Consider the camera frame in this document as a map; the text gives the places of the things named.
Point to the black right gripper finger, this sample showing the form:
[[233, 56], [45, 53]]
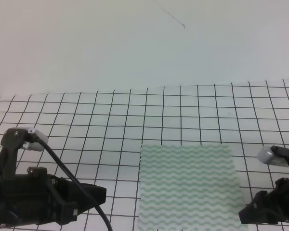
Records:
[[248, 215]]

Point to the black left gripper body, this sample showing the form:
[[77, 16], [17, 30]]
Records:
[[37, 198]]

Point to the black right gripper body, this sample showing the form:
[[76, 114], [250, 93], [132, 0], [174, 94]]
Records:
[[272, 207]]

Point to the green wavy striped towel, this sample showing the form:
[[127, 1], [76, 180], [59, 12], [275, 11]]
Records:
[[189, 188]]

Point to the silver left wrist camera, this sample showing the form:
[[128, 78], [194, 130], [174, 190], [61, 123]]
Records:
[[31, 143]]

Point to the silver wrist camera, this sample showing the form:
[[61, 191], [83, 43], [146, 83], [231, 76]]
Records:
[[267, 156], [31, 143]]

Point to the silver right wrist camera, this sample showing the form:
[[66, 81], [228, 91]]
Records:
[[267, 156]]

